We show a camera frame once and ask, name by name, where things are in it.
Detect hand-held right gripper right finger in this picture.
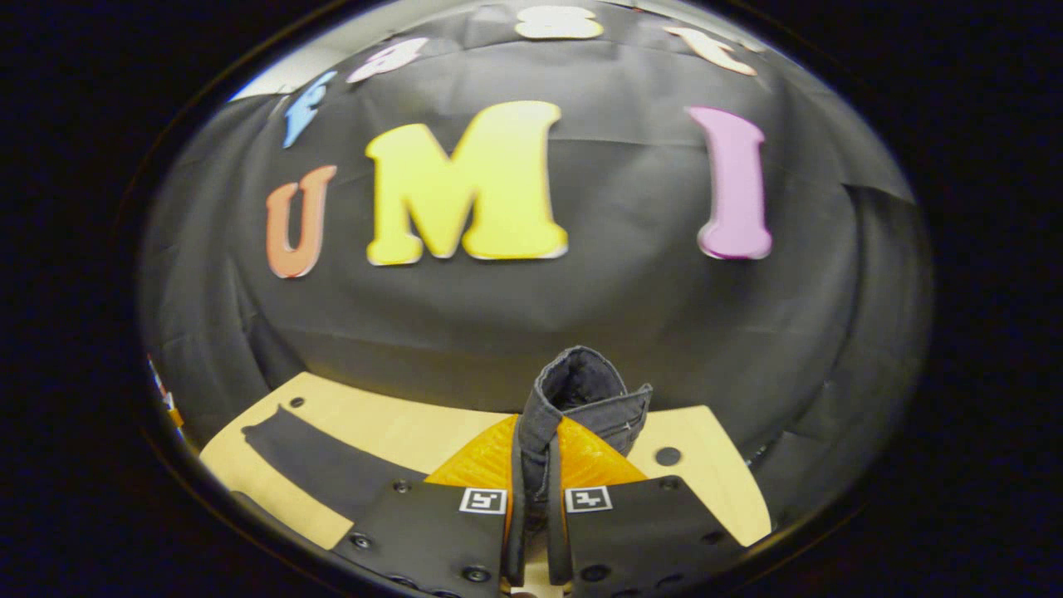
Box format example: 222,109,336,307
555,414,747,598

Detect white and red pole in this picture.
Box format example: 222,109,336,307
146,355,185,429

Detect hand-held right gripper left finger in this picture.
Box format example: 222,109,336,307
331,414,521,598

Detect dark grey jeans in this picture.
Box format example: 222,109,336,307
241,346,654,587

